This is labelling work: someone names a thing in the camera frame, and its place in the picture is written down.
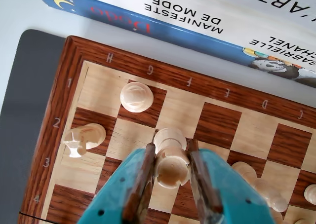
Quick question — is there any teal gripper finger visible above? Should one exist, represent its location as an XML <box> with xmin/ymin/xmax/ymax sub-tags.
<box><xmin>187</xmin><ymin>138</ymin><xmax>277</xmax><ymax>224</ymax></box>
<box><xmin>78</xmin><ymin>142</ymin><xmax>156</xmax><ymax>224</ymax></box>

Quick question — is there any light wood chess rook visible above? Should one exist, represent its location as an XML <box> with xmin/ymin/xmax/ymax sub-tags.
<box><xmin>153</xmin><ymin>127</ymin><xmax>191</xmax><ymax>188</ymax></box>

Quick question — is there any light wood chess knight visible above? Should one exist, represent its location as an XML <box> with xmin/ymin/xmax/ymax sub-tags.
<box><xmin>62</xmin><ymin>123</ymin><xmax>107</xmax><ymax>158</ymax></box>

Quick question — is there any wooden folding chess board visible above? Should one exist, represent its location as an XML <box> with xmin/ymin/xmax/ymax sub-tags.
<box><xmin>18</xmin><ymin>35</ymin><xmax>316</xmax><ymax>224</ymax></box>

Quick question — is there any light wood chess pawn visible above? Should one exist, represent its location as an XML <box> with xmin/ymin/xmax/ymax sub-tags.
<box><xmin>304</xmin><ymin>184</ymin><xmax>316</xmax><ymax>205</ymax></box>

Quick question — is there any light wood chess king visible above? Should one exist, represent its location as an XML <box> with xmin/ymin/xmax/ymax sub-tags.
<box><xmin>120</xmin><ymin>82</ymin><xmax>154</xmax><ymax>113</ymax></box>

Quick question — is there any dark grey table mat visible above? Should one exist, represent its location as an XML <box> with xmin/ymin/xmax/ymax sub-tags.
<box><xmin>0</xmin><ymin>29</ymin><xmax>68</xmax><ymax>224</ymax></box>

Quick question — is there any white Gabrielle Chanel book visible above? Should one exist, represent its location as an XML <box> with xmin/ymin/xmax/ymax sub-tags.
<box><xmin>53</xmin><ymin>0</ymin><xmax>316</xmax><ymax>73</ymax></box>

